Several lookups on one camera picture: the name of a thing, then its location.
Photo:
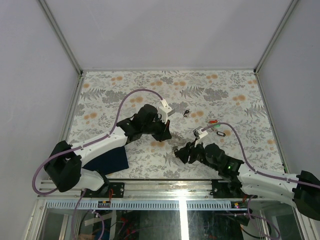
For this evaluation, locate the aluminium front rail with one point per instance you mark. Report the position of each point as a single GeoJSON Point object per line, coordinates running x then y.
{"type": "Point", "coordinates": [197, 189]}

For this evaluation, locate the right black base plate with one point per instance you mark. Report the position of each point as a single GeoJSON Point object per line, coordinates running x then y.
{"type": "Point", "coordinates": [222, 189]}

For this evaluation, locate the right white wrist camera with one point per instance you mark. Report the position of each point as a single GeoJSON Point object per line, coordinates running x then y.
{"type": "Point", "coordinates": [199, 134]}

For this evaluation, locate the right aluminium frame post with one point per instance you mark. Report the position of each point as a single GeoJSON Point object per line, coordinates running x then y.
{"type": "Point", "coordinates": [276, 34]}

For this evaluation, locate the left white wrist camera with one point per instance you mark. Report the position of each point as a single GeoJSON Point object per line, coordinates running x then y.
{"type": "Point", "coordinates": [165, 110]}

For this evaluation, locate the left aluminium frame post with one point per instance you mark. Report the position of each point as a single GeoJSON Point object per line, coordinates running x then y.
{"type": "Point", "coordinates": [59, 35]}

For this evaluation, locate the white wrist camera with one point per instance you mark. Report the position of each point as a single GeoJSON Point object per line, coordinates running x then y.
{"type": "Point", "coordinates": [165, 110]}
{"type": "Point", "coordinates": [199, 134]}

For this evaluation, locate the aluminium frame post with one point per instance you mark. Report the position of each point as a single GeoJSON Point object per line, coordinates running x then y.
{"type": "Point", "coordinates": [276, 34]}
{"type": "Point", "coordinates": [59, 35]}

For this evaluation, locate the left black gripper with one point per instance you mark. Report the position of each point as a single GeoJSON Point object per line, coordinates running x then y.
{"type": "Point", "coordinates": [165, 134]}

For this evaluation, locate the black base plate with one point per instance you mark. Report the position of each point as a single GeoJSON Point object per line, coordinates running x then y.
{"type": "Point", "coordinates": [222, 189]}
{"type": "Point", "coordinates": [116, 190]}

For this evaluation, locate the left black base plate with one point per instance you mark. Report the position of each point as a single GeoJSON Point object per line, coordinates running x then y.
{"type": "Point", "coordinates": [116, 190]}

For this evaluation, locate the black key with fob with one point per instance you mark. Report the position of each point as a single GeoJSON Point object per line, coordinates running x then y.
{"type": "Point", "coordinates": [219, 133]}

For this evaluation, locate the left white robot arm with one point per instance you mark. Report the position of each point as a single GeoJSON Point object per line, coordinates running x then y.
{"type": "Point", "coordinates": [66, 169]}

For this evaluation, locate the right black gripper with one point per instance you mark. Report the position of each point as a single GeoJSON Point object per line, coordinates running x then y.
{"type": "Point", "coordinates": [188, 150]}

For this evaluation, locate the silver keyring holder with rings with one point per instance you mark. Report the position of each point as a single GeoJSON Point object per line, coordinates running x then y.
{"type": "Point", "coordinates": [177, 140]}

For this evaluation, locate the dark blue cloth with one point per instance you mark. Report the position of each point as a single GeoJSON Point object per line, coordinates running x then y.
{"type": "Point", "coordinates": [110, 162]}

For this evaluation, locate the slotted grey cable duct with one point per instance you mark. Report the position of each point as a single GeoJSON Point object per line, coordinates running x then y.
{"type": "Point", "coordinates": [202, 205]}

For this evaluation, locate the floral patterned table mat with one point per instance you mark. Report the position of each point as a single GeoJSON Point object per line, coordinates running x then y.
{"type": "Point", "coordinates": [230, 96]}

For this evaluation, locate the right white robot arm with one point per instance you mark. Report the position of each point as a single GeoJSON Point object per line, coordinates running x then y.
{"type": "Point", "coordinates": [301, 191]}

